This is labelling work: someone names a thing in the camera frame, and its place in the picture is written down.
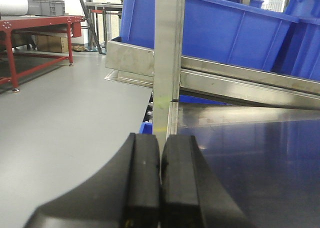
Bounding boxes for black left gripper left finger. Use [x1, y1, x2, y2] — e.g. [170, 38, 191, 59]
[25, 133, 160, 228]

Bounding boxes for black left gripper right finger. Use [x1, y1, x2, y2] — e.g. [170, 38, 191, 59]
[161, 135, 255, 228]

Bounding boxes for blue bin lower shelf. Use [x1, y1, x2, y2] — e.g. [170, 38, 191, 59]
[139, 122, 153, 134]

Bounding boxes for stainless steel flow rack shelf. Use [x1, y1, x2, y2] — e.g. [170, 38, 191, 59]
[106, 0, 320, 228]

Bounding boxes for blue bin upper right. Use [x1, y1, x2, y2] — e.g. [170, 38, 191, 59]
[120, 0, 298, 71]

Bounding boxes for blue bin upper left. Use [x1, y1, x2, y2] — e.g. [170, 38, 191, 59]
[271, 0, 320, 81]

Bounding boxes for brown cardboard box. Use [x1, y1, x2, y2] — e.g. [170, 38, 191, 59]
[35, 35, 69, 53]

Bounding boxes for red metal conveyor table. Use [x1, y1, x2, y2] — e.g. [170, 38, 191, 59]
[0, 15, 85, 93]

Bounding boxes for grey plastic crate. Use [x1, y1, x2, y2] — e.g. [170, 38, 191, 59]
[27, 0, 65, 17]

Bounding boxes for white foam roll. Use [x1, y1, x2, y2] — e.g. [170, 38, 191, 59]
[0, 0, 29, 16]

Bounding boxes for steel frame tables in background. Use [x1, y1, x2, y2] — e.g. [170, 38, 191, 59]
[83, 2, 123, 55]

